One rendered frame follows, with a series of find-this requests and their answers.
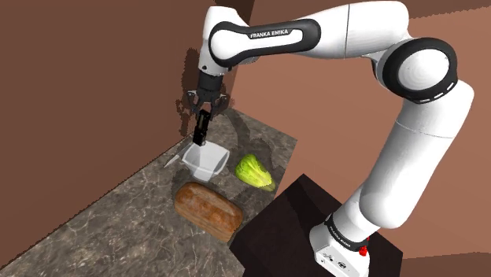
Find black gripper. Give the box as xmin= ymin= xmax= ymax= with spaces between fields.
xmin=186 ymin=71 xmax=229 ymax=117

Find black-handled kitchen knife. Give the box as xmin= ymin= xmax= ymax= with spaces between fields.
xmin=164 ymin=109 xmax=212 ymax=168

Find white square bowl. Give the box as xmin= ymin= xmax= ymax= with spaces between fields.
xmin=181 ymin=140 xmax=231 ymax=183

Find green lettuce head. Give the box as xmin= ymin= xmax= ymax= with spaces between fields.
xmin=234 ymin=153 xmax=277 ymax=193

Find brown bread loaf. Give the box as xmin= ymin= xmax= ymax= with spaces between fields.
xmin=174 ymin=181 xmax=244 ymax=243

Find dark robot stand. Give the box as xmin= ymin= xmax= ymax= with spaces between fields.
xmin=228 ymin=173 xmax=404 ymax=277

